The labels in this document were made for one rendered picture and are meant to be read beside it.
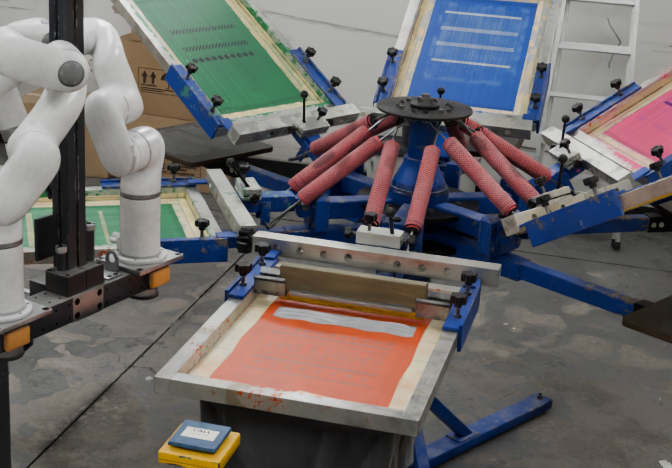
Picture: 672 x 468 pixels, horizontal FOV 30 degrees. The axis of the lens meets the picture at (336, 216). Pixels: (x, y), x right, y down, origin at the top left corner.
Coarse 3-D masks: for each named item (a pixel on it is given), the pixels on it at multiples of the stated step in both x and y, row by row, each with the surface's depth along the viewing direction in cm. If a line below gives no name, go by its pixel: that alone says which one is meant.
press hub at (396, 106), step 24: (408, 96) 401; (432, 120) 374; (408, 144) 391; (432, 144) 388; (408, 168) 390; (360, 192) 401; (408, 192) 388; (432, 192) 388; (432, 216) 381; (456, 216) 383; (432, 240) 392
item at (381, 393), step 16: (384, 320) 316; (400, 320) 316; (416, 320) 317; (368, 336) 306; (384, 336) 306; (400, 336) 307; (416, 336) 307; (400, 352) 298; (384, 368) 289; (400, 368) 289; (304, 384) 279; (320, 384) 279; (336, 384) 280; (384, 384) 281; (352, 400) 273; (368, 400) 273; (384, 400) 273
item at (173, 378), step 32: (448, 288) 330; (224, 320) 302; (192, 352) 283; (448, 352) 291; (160, 384) 271; (192, 384) 269; (224, 384) 269; (320, 416) 263; (352, 416) 261; (384, 416) 259; (416, 416) 260
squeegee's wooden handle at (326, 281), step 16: (288, 272) 320; (304, 272) 319; (320, 272) 318; (336, 272) 317; (352, 272) 317; (288, 288) 322; (304, 288) 320; (320, 288) 319; (336, 288) 318; (352, 288) 317; (368, 288) 316; (384, 288) 315; (400, 288) 314; (416, 288) 312; (400, 304) 315
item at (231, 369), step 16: (272, 304) 322; (288, 304) 323; (304, 304) 323; (272, 320) 312; (288, 320) 313; (304, 320) 313; (256, 336) 302; (240, 352) 293; (224, 368) 284; (240, 368) 285; (256, 384) 278; (272, 384) 278; (288, 384) 278
